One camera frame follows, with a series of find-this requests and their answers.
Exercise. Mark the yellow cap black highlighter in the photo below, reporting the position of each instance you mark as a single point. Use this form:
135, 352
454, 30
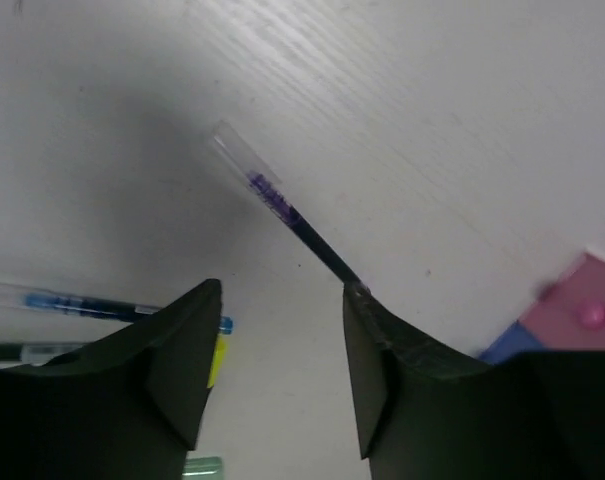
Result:
220, 352

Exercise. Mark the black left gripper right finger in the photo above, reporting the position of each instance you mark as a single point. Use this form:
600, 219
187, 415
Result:
427, 411

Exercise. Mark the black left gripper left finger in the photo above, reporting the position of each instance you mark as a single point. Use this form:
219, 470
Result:
127, 406

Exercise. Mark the purple-blue plastic bin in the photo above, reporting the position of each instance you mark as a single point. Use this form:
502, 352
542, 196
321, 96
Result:
514, 340

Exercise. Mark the green ink refill pen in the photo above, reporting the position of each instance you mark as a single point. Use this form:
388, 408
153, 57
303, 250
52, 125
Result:
13, 354

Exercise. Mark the pink plastic bin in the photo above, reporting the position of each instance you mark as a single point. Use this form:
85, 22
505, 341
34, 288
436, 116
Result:
570, 313

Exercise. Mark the blue ink refill pen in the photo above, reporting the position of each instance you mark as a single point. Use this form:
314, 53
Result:
43, 300

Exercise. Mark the purple ink refill pen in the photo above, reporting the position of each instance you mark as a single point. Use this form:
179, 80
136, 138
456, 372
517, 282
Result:
255, 174

